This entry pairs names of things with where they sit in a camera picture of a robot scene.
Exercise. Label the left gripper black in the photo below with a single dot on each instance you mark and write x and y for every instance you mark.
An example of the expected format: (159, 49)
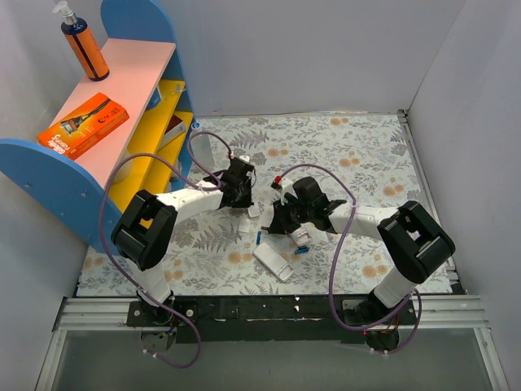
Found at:
(242, 199)

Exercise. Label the white slim remote control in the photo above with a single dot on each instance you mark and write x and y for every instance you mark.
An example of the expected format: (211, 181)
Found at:
(301, 237)

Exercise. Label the orange pump bottle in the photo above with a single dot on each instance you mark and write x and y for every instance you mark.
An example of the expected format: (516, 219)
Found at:
(82, 41)

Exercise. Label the clear plastic bottle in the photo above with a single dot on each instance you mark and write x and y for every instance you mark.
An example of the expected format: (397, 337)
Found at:
(200, 147)

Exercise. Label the white box on shelf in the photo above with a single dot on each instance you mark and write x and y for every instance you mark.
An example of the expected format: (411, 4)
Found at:
(175, 127)

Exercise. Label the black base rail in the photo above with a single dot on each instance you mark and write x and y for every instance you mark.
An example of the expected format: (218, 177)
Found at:
(267, 318)

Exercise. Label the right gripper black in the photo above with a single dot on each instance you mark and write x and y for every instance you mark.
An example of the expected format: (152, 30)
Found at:
(282, 217)

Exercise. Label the blue pink yellow shelf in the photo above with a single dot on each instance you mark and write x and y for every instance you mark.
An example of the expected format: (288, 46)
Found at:
(87, 164)

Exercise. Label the floral table mat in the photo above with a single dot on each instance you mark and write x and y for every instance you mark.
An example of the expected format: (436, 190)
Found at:
(366, 158)

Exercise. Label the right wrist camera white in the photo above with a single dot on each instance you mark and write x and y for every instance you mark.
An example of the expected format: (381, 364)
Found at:
(283, 186)

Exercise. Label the white jar under shelf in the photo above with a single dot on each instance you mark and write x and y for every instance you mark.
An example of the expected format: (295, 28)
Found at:
(124, 167)

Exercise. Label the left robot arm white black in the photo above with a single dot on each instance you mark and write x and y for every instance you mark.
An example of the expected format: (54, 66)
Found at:
(143, 232)

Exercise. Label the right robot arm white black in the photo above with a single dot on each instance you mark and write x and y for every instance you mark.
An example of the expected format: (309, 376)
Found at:
(417, 244)

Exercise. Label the orange razor box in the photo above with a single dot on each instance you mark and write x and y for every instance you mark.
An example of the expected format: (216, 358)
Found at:
(84, 127)

